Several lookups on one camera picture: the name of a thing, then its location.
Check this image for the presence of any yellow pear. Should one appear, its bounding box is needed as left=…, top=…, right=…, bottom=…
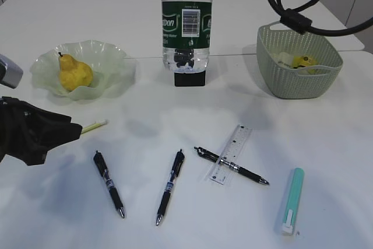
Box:
left=58, top=52, right=93, bottom=92

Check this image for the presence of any blue black gel pen middle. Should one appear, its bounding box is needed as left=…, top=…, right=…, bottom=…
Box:
left=155, top=149, right=185, bottom=226

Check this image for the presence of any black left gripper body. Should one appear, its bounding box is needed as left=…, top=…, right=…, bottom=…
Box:
left=1, top=96, right=30, bottom=162

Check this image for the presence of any pale green wavy glass plate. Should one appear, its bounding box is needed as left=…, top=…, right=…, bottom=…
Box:
left=30, top=40, right=136, bottom=101

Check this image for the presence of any clear plastic ruler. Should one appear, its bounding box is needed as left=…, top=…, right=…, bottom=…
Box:
left=209, top=125, right=252, bottom=185

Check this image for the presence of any yellow-green utility knife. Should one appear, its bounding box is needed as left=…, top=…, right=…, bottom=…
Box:
left=81, top=119, right=108, bottom=135

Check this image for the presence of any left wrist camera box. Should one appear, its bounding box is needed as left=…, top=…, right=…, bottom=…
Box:
left=0, top=54, right=23, bottom=89

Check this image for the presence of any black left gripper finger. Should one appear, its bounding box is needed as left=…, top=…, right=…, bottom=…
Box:
left=17, top=145, right=47, bottom=166
left=24, top=107, right=82, bottom=150

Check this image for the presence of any teal white utility knife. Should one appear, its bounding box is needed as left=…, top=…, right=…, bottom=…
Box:
left=281, top=167, right=305, bottom=236

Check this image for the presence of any green woven plastic basket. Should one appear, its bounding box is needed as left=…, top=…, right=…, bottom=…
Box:
left=256, top=23, right=343, bottom=99

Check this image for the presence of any black square pen holder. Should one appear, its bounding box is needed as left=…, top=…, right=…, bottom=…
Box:
left=174, top=71, right=206, bottom=87

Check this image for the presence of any black gel pen on ruler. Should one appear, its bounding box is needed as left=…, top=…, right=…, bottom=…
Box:
left=193, top=146, right=270, bottom=185

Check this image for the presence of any clear plastic water bottle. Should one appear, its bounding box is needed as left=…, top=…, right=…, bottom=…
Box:
left=161, top=0, right=212, bottom=74

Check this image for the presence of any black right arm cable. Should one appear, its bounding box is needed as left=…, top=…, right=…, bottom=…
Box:
left=263, top=0, right=373, bottom=37

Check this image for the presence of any black gel pen left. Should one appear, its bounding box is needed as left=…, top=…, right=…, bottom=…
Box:
left=93, top=150, right=126, bottom=219

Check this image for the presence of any yellow white waste paper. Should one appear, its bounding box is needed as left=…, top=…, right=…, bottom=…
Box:
left=271, top=52, right=318, bottom=69

